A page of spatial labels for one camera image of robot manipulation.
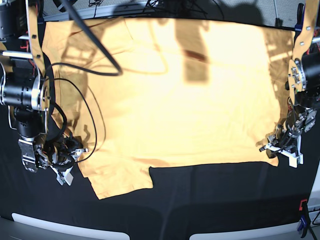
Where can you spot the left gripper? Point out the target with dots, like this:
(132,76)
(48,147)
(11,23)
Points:
(298,120)

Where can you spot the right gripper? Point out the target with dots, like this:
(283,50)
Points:
(60,155)

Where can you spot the yellow t-shirt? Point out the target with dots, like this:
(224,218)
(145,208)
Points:
(192,92)

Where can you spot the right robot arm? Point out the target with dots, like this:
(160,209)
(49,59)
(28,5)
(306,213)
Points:
(25,91)

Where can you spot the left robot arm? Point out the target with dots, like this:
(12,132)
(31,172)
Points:
(303,85)

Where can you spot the red blue clamp bottom right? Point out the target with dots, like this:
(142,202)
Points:
(304,222)

